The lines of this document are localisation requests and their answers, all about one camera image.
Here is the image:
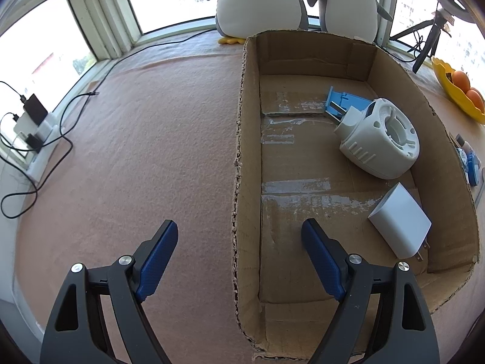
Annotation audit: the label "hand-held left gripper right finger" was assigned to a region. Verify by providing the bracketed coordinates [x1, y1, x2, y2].
[301, 218, 441, 364]

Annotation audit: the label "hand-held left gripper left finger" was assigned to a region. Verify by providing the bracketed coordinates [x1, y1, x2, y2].
[40, 220, 179, 364]

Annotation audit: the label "white power adapter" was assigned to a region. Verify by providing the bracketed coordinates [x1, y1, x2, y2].
[367, 182, 433, 261]

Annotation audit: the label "cardboard box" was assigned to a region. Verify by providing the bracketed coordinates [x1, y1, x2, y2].
[232, 29, 479, 361]

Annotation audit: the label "white round plug-in device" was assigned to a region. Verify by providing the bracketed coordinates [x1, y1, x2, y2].
[333, 98, 420, 180]

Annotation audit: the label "blue phone stand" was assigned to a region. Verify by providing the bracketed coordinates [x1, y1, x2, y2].
[325, 86, 374, 119]

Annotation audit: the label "white tube with black cap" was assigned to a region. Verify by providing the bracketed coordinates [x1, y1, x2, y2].
[455, 133, 474, 152]

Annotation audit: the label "pink felt mat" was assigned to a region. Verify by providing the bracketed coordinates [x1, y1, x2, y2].
[8, 38, 485, 364]

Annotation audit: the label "white power strip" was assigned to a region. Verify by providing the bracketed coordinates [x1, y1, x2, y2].
[13, 112, 63, 180]

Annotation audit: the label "small white charger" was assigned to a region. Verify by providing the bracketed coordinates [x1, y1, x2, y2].
[14, 112, 38, 133]

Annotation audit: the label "large black charger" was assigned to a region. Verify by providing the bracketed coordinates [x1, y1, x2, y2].
[23, 93, 49, 126]

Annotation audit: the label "yellow fruit bowl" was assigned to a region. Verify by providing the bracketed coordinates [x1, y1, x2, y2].
[431, 56, 485, 124]

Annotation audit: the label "black tripod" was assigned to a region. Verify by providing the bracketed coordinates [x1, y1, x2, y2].
[390, 8, 455, 74]

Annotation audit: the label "small penguin plush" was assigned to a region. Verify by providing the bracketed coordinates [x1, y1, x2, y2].
[307, 0, 394, 44]

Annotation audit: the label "large penguin plush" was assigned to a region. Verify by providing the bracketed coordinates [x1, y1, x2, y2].
[205, 0, 323, 45]

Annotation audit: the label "black cable with loose plug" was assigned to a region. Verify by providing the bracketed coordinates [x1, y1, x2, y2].
[0, 91, 100, 219]

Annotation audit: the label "long black cable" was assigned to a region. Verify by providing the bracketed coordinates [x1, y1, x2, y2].
[96, 26, 218, 84]

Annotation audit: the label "white window frame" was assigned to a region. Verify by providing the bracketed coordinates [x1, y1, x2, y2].
[0, 0, 485, 95]

